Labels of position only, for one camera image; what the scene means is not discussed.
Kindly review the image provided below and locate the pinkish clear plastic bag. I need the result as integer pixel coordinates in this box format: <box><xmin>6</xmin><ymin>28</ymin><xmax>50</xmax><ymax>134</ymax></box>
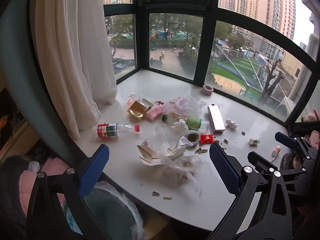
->
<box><xmin>163</xmin><ymin>96</ymin><xmax>206</xmax><ymax>118</ymax></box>

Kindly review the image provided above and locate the clear bottle red label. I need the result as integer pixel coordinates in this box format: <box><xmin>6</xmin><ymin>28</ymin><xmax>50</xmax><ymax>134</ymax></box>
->
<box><xmin>93</xmin><ymin>123</ymin><xmax>140</xmax><ymax>138</ymax></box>

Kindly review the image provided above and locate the black window frame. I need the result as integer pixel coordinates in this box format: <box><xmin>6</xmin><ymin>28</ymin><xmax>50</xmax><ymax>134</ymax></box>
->
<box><xmin>103</xmin><ymin>0</ymin><xmax>319</xmax><ymax>125</ymax></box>

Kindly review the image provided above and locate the crumpled white tissue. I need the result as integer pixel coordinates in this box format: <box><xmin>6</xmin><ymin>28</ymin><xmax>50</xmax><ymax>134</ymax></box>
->
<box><xmin>226</xmin><ymin>119</ymin><xmax>238</xmax><ymax>131</ymax></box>

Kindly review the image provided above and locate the small white red-cap tube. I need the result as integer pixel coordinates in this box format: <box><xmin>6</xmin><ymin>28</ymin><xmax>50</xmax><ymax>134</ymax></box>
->
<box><xmin>271</xmin><ymin>145</ymin><xmax>281</xmax><ymax>162</ymax></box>

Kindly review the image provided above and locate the pink fuzzy pouch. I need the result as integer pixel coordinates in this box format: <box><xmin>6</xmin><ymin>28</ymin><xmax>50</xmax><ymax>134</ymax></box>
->
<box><xmin>146</xmin><ymin>105</ymin><xmax>163</xmax><ymax>121</ymax></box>

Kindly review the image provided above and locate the pink hair scrunchie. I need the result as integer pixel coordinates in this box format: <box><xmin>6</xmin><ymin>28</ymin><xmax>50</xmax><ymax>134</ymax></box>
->
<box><xmin>201</xmin><ymin>85</ymin><xmax>214</xmax><ymax>96</ymax></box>

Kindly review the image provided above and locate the trash bin with liner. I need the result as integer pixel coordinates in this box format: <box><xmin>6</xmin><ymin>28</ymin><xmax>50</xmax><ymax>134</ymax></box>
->
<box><xmin>61</xmin><ymin>180</ymin><xmax>146</xmax><ymax>240</ymax></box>

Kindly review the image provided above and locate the peanut near edge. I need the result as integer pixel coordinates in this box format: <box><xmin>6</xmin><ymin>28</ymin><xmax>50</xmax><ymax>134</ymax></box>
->
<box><xmin>163</xmin><ymin>196</ymin><xmax>173</xmax><ymax>200</ymax></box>

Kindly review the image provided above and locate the long white pink box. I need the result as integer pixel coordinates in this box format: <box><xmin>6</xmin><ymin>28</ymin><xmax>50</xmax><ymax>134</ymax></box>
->
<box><xmin>207</xmin><ymin>104</ymin><xmax>225</xmax><ymax>133</ymax></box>

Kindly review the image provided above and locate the green capped clear bottle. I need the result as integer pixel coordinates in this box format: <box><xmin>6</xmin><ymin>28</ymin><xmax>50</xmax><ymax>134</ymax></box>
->
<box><xmin>162</xmin><ymin>114</ymin><xmax>210</xmax><ymax>134</ymax></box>

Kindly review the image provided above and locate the white sheer curtain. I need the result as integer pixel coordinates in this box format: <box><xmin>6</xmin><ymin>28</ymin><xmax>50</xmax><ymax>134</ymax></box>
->
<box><xmin>30</xmin><ymin>0</ymin><xmax>117</xmax><ymax>140</ymax></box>

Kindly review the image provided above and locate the gold foil box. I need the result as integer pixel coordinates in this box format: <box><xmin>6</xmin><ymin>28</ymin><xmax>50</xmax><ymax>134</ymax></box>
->
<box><xmin>127</xmin><ymin>101</ymin><xmax>152</xmax><ymax>121</ymax></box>

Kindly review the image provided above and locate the white torn carton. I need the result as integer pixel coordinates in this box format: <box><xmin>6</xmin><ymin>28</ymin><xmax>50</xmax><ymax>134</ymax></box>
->
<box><xmin>137</xmin><ymin>142</ymin><xmax>186</xmax><ymax>166</ymax></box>

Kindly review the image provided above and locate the teal drape curtain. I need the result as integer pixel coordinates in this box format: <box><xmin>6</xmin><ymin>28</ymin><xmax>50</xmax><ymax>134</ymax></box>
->
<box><xmin>1</xmin><ymin>0</ymin><xmax>86</xmax><ymax>166</ymax></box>

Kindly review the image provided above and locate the peanut shell near edge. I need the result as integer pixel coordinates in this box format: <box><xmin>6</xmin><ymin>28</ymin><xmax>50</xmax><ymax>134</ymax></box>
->
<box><xmin>152</xmin><ymin>191</ymin><xmax>160</xmax><ymax>197</ymax></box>

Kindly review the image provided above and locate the pink padded jacket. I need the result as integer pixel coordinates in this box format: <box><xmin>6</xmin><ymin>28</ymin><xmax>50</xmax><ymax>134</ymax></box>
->
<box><xmin>18</xmin><ymin>157</ymin><xmax>71</xmax><ymax>215</ymax></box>

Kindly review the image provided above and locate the red snack packet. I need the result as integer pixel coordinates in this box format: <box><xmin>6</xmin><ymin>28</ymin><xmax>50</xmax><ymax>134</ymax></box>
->
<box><xmin>200</xmin><ymin>134</ymin><xmax>214</xmax><ymax>144</ymax></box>

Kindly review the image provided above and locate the small white green bottle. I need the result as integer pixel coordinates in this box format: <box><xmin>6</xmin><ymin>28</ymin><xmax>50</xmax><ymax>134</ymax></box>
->
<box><xmin>249</xmin><ymin>138</ymin><xmax>260</xmax><ymax>147</ymax></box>

